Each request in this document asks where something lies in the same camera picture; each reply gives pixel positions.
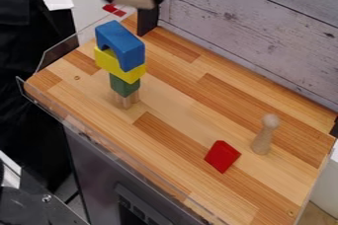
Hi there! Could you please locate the blue arch block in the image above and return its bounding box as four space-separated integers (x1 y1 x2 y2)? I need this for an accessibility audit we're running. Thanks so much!
93 20 147 73

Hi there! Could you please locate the yellow block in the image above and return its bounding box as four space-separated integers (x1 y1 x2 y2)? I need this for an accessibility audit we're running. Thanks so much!
92 45 148 85

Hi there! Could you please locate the green block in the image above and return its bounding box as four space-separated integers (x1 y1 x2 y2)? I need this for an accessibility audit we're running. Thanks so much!
108 72 143 99

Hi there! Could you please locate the small wooden block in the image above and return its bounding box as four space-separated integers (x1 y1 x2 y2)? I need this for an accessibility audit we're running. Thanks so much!
112 90 141 111

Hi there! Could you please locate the red block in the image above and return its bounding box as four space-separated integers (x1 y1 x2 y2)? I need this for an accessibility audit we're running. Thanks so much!
203 139 243 175

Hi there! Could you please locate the wooden peg figure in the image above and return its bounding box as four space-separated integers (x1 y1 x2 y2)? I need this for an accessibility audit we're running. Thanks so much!
249 113 282 157

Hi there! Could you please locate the black post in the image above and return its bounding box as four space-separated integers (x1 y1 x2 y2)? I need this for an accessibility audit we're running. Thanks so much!
135 6 160 38

